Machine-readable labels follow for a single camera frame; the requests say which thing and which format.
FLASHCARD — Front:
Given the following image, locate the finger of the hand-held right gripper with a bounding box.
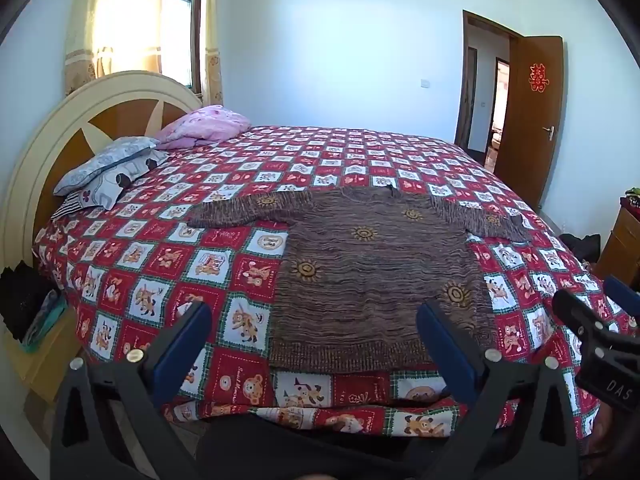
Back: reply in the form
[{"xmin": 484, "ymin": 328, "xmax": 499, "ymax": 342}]
[
  {"xmin": 552, "ymin": 290, "xmax": 618, "ymax": 341},
  {"xmin": 602, "ymin": 276, "xmax": 640, "ymax": 318}
]

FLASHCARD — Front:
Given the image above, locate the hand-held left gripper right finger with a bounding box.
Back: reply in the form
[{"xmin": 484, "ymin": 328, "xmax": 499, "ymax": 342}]
[{"xmin": 400, "ymin": 300, "xmax": 596, "ymax": 480}]

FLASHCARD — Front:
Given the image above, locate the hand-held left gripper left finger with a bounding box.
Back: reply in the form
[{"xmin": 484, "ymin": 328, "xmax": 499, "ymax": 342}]
[{"xmin": 49, "ymin": 301, "xmax": 213, "ymax": 480}]

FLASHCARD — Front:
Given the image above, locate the brown knitted sweater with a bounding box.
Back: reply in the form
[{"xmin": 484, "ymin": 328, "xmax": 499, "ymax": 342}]
[{"xmin": 186, "ymin": 185, "xmax": 533, "ymax": 375}]

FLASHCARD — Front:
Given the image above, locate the wooden cabinet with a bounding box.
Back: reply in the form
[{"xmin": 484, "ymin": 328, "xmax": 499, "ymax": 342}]
[{"xmin": 595, "ymin": 197, "xmax": 640, "ymax": 286}]

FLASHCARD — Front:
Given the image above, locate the black bag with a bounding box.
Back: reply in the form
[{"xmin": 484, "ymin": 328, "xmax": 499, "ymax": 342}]
[
  {"xmin": 0, "ymin": 262, "xmax": 56, "ymax": 343},
  {"xmin": 559, "ymin": 233, "xmax": 601, "ymax": 263}
]

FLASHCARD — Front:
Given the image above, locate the red checkered printed bedspread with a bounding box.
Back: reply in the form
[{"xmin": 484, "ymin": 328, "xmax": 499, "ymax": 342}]
[{"xmin": 32, "ymin": 125, "xmax": 640, "ymax": 443}]

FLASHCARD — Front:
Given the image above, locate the teal cloth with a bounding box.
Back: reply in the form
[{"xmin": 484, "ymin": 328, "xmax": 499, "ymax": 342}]
[{"xmin": 22, "ymin": 290, "xmax": 68, "ymax": 353}]

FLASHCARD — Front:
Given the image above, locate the light wooden nightstand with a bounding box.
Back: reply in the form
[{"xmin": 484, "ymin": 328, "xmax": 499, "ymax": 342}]
[{"xmin": 0, "ymin": 305, "xmax": 83, "ymax": 406}]

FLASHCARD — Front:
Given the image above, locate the white pillow with dark prints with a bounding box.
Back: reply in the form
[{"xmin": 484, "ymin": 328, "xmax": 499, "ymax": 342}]
[{"xmin": 77, "ymin": 149, "xmax": 170, "ymax": 211}]

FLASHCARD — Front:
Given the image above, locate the striped pillow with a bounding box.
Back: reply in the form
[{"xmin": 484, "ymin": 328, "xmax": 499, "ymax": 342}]
[{"xmin": 50, "ymin": 190, "xmax": 83, "ymax": 221}]

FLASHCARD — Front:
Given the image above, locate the brown wooden door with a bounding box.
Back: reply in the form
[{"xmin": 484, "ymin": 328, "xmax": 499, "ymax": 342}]
[{"xmin": 494, "ymin": 36, "xmax": 565, "ymax": 209}]

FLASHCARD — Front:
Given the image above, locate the grey floral pillow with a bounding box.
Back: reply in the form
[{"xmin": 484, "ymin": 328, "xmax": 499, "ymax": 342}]
[{"xmin": 53, "ymin": 136, "xmax": 158, "ymax": 197}]

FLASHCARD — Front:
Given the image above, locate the pink quilt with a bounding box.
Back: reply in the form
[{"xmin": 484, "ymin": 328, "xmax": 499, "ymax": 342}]
[{"xmin": 152, "ymin": 105, "xmax": 252, "ymax": 151}]

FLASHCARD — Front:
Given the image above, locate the cream wooden headboard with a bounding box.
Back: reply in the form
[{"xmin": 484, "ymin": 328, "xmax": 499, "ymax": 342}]
[{"xmin": 0, "ymin": 71, "xmax": 203, "ymax": 281}]

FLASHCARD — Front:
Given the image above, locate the window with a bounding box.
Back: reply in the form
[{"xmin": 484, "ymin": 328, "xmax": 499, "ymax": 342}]
[{"xmin": 161, "ymin": 0, "xmax": 203, "ymax": 96}]

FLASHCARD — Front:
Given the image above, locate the narrow yellow curtain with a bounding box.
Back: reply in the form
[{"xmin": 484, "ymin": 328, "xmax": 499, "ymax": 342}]
[{"xmin": 200, "ymin": 0, "xmax": 224, "ymax": 108}]

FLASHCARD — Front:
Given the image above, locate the wide yellow curtain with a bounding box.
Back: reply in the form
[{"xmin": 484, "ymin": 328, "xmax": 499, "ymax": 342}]
[{"xmin": 64, "ymin": 0, "xmax": 166, "ymax": 98}]

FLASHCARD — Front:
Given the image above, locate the brown door frame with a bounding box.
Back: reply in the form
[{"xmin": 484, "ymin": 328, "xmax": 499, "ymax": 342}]
[{"xmin": 454, "ymin": 10, "xmax": 525, "ymax": 161}]

